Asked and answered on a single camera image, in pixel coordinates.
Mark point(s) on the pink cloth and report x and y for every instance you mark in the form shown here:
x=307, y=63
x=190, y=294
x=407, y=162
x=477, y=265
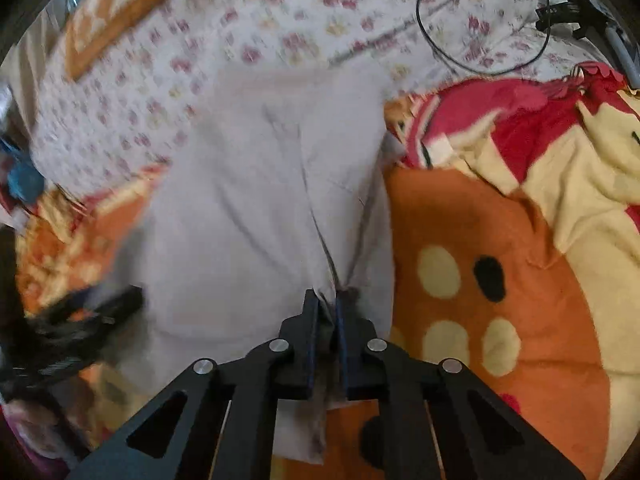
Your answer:
x=30, y=435

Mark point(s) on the blue bag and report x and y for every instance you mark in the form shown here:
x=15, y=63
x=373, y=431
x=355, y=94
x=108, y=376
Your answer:
x=25, y=180

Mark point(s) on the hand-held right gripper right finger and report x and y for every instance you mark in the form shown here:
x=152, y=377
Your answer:
x=341, y=340

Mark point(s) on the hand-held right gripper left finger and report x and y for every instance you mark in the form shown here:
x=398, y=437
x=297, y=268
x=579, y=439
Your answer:
x=312, y=330

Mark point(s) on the white floral bedsheet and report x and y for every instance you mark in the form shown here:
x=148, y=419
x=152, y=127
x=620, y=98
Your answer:
x=300, y=20

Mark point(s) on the large light grey garment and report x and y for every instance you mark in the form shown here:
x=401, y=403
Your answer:
x=250, y=185

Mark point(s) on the orange pillow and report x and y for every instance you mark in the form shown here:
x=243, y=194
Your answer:
x=115, y=5

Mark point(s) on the orange red printed blanket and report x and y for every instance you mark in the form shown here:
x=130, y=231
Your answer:
x=475, y=220

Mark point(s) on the black adapter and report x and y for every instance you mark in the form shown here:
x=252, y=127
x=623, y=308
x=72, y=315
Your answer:
x=555, y=12

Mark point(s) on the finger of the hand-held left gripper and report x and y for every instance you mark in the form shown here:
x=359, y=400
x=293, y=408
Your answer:
x=100, y=305

